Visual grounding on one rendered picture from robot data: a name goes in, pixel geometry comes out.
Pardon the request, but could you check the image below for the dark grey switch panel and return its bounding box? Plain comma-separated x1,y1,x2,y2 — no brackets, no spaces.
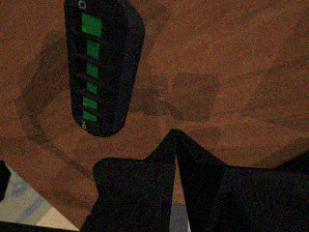
64,0,145,137

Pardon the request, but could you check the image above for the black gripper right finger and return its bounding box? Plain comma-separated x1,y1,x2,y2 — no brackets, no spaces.
176,130,309,232

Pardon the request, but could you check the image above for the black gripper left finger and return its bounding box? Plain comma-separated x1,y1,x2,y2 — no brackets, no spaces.
93,129,177,223

